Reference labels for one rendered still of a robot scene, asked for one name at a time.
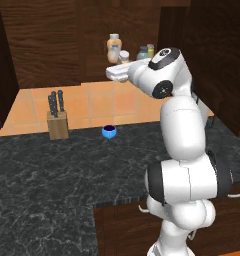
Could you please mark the grey-lidded jar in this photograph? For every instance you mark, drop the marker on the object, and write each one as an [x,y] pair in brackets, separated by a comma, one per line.
[143,53]

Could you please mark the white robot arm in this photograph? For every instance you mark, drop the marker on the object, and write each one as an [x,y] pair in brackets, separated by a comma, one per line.
[182,133]

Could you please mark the dark wood base cupboard door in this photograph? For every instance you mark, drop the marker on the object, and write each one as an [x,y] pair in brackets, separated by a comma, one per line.
[120,230]
[230,226]

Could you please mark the white-capped shaker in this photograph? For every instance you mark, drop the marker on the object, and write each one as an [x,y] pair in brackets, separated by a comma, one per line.
[124,56]

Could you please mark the dark wood cabinet door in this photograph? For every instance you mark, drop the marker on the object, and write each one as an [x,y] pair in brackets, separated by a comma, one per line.
[2,66]
[222,60]

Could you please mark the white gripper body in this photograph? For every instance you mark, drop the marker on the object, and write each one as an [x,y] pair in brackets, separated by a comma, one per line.
[117,72]

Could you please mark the blue bowl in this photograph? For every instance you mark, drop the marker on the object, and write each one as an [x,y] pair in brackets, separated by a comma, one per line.
[109,132]

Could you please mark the wooden knife block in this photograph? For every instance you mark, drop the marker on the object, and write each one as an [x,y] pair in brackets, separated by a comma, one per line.
[58,126]

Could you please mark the orange condiment bottle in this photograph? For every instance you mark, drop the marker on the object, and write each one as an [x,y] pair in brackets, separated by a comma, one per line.
[113,45]

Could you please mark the dark wood wall cabinet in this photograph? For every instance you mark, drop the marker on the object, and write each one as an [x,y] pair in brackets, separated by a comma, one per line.
[48,43]

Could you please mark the yellow-green bottle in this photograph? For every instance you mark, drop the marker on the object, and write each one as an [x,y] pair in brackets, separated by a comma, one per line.
[150,50]

